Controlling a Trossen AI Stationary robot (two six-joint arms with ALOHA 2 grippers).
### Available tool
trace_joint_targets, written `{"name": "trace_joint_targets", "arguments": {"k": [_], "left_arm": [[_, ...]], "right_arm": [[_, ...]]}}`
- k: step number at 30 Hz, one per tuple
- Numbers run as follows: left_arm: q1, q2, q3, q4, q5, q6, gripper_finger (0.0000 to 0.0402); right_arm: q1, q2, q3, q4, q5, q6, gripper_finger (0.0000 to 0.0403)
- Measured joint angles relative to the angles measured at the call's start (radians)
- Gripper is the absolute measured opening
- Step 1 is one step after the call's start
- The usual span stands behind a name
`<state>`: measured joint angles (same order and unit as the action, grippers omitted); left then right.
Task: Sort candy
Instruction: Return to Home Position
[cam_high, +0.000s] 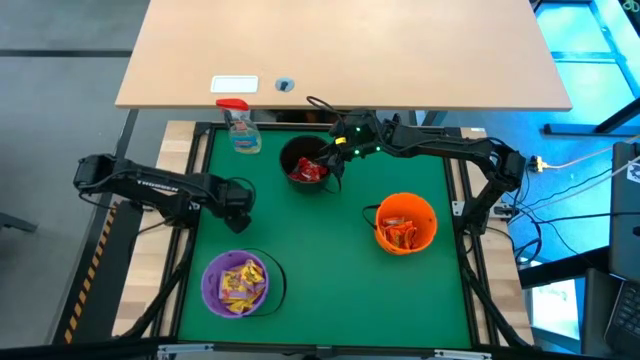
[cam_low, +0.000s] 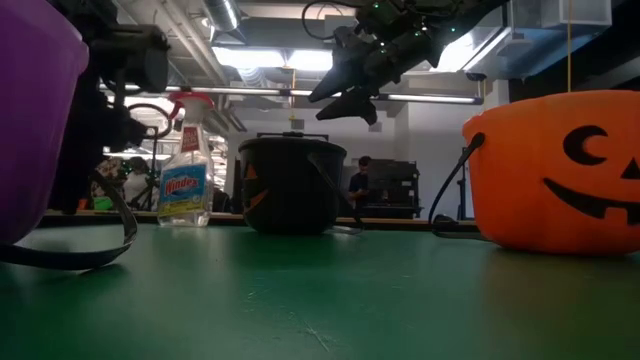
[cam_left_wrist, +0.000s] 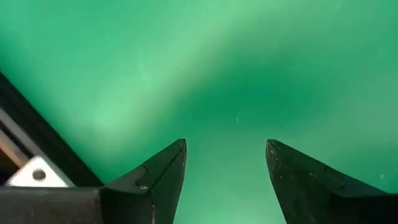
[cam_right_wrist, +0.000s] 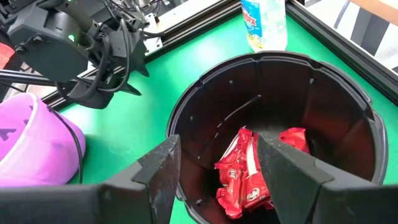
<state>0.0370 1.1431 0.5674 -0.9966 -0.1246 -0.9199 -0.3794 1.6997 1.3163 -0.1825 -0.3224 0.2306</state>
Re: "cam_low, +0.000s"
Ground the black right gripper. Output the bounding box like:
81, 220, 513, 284
307, 0, 454, 126

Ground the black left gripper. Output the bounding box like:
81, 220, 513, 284
49, 69, 151, 216

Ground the black plastic bucket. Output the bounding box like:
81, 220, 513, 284
238, 135, 365, 236

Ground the person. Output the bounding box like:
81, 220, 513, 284
348, 155, 375, 209
119, 155, 151, 210

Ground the purple plastic bucket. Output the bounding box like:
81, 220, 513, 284
0, 0, 140, 271

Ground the long linear ceiling lamp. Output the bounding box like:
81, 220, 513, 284
99, 84, 485, 106

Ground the black cabinet box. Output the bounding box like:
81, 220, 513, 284
367, 157, 421, 219

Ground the Windex spray bottle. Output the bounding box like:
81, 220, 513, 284
157, 91, 216, 229

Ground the green felt table mat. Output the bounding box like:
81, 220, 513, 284
0, 219, 640, 360

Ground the orange pumpkin face bucket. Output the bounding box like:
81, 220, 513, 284
428, 89, 640, 256

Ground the thin yellow hanging rod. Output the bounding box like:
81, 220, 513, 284
565, 20, 573, 95

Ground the black rectangular frame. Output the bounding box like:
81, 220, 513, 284
256, 131, 330, 143

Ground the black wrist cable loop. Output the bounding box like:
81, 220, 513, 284
127, 102, 175, 140
301, 0, 364, 42

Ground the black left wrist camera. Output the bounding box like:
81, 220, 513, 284
92, 24, 172, 95

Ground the large metal air duct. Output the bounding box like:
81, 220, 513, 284
462, 0, 614, 82

